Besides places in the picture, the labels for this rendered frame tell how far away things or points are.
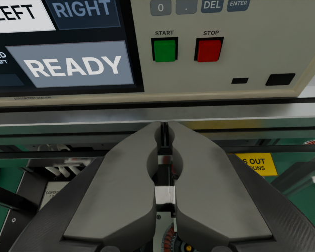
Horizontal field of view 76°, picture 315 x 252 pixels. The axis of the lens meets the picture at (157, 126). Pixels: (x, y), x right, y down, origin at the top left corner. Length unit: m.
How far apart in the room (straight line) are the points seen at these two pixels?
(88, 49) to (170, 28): 0.07
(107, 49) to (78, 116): 0.09
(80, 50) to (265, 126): 0.20
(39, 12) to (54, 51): 0.03
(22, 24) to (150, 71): 0.11
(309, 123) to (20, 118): 0.32
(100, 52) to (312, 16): 0.17
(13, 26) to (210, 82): 0.18
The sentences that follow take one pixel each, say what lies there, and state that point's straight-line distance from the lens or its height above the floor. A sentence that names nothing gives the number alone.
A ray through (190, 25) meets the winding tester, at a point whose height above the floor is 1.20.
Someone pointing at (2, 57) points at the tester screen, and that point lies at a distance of 0.24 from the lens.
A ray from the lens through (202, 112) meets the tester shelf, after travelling 0.23.
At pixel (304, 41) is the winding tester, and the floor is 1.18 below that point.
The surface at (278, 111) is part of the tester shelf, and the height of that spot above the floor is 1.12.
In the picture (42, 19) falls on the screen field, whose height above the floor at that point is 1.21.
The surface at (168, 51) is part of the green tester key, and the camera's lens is 0.18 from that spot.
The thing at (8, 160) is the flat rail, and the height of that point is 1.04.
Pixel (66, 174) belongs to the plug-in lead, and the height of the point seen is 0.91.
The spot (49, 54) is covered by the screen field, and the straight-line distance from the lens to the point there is 0.22.
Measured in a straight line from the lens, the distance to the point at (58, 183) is 0.45.
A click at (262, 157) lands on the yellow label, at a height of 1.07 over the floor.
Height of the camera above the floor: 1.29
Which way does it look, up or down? 56 degrees down
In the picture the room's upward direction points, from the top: 6 degrees counter-clockwise
